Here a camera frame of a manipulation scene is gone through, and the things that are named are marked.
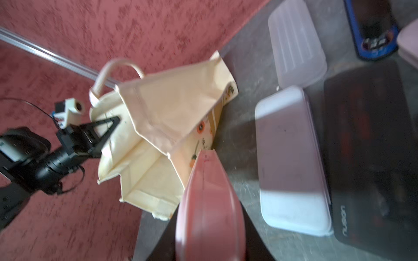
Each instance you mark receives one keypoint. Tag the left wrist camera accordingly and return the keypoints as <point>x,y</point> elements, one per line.
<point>68,112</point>

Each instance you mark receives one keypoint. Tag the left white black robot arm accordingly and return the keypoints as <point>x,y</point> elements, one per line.
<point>30,165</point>

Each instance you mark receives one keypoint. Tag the printed canvas tote bag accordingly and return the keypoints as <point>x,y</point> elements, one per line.
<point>166,119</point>

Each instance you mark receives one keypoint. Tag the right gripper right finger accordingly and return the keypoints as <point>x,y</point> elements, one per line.
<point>256,250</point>

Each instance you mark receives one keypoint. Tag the white pencil case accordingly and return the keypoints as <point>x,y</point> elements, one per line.
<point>293,190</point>

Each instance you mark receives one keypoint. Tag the pink pencil case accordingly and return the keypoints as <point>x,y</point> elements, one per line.
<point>210,222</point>
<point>407,41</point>

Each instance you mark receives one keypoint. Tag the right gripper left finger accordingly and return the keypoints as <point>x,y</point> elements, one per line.
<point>165,247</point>

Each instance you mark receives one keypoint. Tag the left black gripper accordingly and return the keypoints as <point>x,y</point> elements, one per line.
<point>85,141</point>

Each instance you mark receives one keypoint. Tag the black pencil case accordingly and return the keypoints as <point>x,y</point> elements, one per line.
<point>372,161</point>

